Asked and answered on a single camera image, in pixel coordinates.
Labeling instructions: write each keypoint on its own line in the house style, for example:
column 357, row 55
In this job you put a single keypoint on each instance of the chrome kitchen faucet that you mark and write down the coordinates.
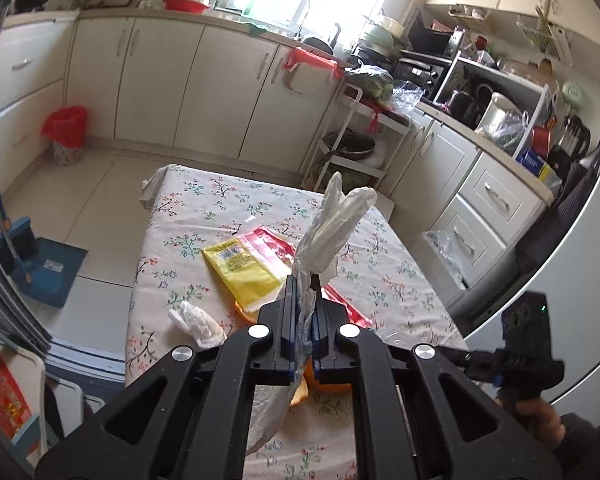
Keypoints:
column 302, row 7

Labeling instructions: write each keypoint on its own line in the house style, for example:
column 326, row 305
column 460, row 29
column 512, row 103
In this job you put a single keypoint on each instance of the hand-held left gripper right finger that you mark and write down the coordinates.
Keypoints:
column 317, row 340

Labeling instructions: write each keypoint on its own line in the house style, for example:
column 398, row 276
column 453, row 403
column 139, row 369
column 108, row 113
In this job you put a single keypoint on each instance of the crinkled clear plastic bag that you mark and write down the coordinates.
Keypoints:
column 447, row 255

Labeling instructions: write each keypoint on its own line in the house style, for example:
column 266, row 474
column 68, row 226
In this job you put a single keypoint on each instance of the green cloth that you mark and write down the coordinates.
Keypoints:
column 258, row 29

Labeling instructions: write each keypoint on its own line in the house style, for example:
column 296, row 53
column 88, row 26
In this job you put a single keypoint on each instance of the black toaster oven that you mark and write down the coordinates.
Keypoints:
column 420, row 77

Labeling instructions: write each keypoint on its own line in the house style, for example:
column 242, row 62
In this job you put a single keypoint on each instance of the white plastic bag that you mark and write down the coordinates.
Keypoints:
column 330, row 230

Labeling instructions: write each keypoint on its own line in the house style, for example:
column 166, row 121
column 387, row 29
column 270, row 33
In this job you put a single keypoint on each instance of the grey plastic bag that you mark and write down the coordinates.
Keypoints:
column 507, row 132

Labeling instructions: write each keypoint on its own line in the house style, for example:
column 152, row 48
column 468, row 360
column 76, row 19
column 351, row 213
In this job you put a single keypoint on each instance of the cream base cabinets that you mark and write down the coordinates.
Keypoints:
column 170, row 80

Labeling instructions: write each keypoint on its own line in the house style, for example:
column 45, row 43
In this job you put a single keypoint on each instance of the white rolling cart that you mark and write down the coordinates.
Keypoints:
column 380, row 120

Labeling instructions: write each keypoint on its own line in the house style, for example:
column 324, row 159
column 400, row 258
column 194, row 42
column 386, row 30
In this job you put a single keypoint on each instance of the dark cooking pot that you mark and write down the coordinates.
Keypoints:
column 350, row 145

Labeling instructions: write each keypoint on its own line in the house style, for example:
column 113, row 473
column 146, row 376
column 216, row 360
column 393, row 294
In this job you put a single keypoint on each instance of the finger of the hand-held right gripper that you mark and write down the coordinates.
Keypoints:
column 472, row 361

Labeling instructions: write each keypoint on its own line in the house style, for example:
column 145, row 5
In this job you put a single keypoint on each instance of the floral tablecloth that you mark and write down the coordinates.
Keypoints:
column 205, row 210

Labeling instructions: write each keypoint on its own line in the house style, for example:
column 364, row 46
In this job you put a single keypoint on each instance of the red-lined waste bin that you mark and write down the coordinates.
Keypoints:
column 66, row 132

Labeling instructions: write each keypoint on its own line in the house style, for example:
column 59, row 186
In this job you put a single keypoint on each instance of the white countertop shelf rack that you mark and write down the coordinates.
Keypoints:
column 530, row 85

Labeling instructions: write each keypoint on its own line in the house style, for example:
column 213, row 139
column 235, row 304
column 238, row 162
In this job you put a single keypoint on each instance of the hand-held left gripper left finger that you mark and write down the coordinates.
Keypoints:
column 291, row 330

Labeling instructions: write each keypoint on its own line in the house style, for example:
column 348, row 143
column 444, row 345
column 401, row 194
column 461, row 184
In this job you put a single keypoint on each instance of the white kettle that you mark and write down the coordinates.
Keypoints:
column 495, row 110

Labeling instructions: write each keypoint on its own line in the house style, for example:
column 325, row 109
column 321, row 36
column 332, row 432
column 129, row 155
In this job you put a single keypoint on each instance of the bag of green vegetables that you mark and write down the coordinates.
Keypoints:
column 372, row 82

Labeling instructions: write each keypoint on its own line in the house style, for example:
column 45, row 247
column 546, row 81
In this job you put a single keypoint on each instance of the black microwave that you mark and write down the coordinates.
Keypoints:
column 430, row 35

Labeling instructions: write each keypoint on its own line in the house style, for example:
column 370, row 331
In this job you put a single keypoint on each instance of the person's right forearm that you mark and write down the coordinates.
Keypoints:
column 587, row 447

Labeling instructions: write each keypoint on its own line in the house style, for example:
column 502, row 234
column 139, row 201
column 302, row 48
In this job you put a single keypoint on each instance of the person's right hand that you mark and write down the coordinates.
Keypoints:
column 537, row 417

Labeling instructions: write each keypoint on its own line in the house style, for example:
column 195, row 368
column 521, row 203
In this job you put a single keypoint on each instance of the blue box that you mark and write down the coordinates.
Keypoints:
column 532, row 161

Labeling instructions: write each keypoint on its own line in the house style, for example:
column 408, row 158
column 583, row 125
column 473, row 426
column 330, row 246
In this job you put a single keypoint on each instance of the red snack packet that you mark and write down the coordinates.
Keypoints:
column 269, row 246

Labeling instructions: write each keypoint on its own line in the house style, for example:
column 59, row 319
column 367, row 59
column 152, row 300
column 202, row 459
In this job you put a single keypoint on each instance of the white drawer cabinet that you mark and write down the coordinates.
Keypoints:
column 480, row 195

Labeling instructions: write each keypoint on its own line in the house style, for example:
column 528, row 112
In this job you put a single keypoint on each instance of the black chair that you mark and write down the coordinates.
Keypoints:
column 555, row 240

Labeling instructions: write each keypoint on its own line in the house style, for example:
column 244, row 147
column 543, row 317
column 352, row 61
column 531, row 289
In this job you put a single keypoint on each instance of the white tissue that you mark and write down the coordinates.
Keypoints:
column 197, row 325

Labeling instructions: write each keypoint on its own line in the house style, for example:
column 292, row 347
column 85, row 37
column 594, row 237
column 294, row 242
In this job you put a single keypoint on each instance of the red printed box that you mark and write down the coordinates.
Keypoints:
column 2, row 400

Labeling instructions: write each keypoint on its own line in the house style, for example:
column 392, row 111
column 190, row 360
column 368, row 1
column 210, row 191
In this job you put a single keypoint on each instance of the blue dustpan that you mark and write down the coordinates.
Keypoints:
column 50, row 270

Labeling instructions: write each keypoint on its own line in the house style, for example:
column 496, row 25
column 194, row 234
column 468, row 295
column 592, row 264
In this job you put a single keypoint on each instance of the stacked green pots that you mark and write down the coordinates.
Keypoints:
column 380, row 35

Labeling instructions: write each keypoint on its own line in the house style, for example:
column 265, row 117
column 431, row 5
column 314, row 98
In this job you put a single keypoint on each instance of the orange fruit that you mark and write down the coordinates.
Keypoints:
column 326, row 385

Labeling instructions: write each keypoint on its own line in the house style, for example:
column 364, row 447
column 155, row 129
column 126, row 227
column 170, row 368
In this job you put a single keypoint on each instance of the red basin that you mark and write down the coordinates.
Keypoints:
column 186, row 1

